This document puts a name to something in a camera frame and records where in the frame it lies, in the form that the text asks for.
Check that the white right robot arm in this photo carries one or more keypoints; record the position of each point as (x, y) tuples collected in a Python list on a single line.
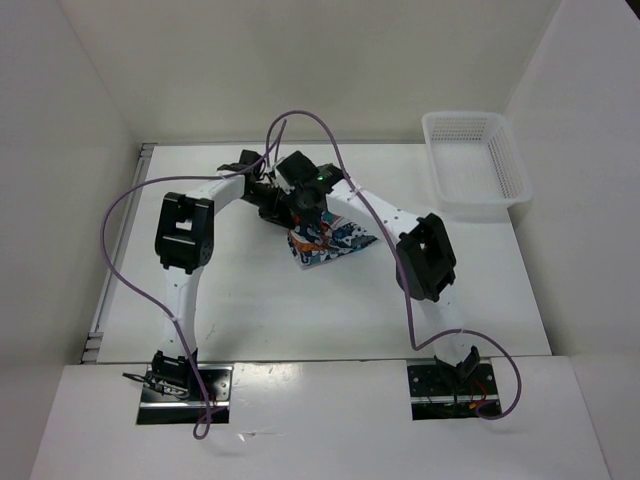
[(425, 265)]

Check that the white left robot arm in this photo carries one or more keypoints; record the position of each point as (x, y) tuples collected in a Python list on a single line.
[(185, 242)]

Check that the white plastic basket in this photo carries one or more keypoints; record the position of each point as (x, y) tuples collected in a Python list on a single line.
[(474, 161)]

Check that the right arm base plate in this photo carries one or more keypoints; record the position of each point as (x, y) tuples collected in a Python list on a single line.
[(433, 397)]

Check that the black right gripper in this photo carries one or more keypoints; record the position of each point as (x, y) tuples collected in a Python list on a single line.
[(306, 216)]

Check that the colourful patterned shorts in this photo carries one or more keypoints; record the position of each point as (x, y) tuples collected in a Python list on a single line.
[(330, 238)]

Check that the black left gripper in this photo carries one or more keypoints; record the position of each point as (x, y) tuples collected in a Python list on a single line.
[(277, 211)]

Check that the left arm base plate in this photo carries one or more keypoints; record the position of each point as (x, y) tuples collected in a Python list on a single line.
[(162, 404)]

